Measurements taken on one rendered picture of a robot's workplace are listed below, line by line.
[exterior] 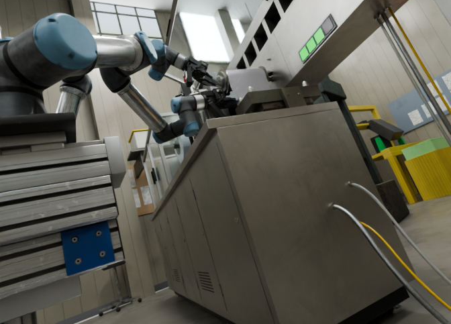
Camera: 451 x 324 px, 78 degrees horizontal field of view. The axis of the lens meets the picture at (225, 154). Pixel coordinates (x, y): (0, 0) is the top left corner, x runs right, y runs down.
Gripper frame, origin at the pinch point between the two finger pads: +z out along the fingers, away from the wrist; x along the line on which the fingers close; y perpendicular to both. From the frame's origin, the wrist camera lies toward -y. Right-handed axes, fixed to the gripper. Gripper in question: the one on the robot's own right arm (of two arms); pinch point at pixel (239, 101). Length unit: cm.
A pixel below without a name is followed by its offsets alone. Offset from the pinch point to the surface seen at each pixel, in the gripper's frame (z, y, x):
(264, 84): 18.3, 8.9, -0.3
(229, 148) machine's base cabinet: -26.6, -31.9, -25.9
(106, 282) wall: -95, -75, 334
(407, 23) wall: 578, 240, 190
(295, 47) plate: 30.0, 16.6, -20.2
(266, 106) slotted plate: 0.6, -13.5, -18.9
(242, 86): 4.8, 8.9, -0.3
